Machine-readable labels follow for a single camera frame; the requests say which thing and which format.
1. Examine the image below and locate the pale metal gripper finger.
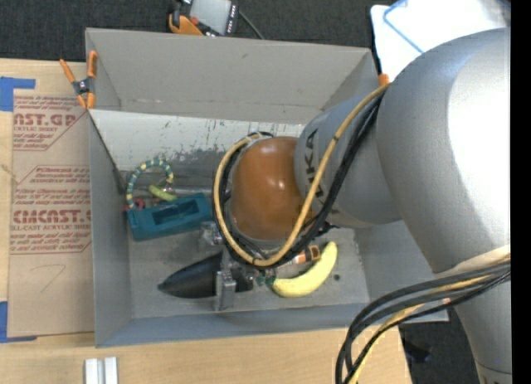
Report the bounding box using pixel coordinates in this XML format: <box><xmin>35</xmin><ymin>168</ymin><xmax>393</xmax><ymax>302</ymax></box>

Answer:
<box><xmin>214</xmin><ymin>270</ymin><xmax>238</xmax><ymax>312</ymax></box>

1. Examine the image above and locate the grey metal bin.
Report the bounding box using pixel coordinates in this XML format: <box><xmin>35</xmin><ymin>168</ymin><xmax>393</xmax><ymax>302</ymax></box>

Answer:
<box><xmin>85</xmin><ymin>27</ymin><xmax>451</xmax><ymax>349</ymax></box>

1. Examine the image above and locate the small clear plastic thing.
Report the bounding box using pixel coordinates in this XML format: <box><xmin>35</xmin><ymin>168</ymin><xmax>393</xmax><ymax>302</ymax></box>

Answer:
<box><xmin>198</xmin><ymin>221</ymin><xmax>226</xmax><ymax>250</ymax></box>

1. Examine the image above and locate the yellow banana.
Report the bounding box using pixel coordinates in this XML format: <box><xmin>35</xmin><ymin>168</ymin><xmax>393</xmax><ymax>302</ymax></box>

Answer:
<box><xmin>271</xmin><ymin>241</ymin><xmax>339</xmax><ymax>299</ymax></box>

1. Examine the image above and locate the teal blue box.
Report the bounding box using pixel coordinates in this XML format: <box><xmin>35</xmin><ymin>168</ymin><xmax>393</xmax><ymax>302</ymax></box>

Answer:
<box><xmin>126</xmin><ymin>192</ymin><xmax>213</xmax><ymax>243</ymax></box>

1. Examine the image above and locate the small yellow-green curved thing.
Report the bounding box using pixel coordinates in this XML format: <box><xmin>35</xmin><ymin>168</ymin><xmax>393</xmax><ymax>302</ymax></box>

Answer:
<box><xmin>148</xmin><ymin>184</ymin><xmax>178</xmax><ymax>202</ymax></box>

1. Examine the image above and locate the brown cardboard board red print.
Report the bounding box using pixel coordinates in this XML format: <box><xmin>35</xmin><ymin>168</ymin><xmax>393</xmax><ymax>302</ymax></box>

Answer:
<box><xmin>0</xmin><ymin>57</ymin><xmax>97</xmax><ymax>344</ymax></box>

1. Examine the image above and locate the yellow and blue striped rope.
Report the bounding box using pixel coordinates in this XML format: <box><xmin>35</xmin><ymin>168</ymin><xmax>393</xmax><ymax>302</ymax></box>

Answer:
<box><xmin>125</xmin><ymin>158</ymin><xmax>175</xmax><ymax>210</ymax></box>

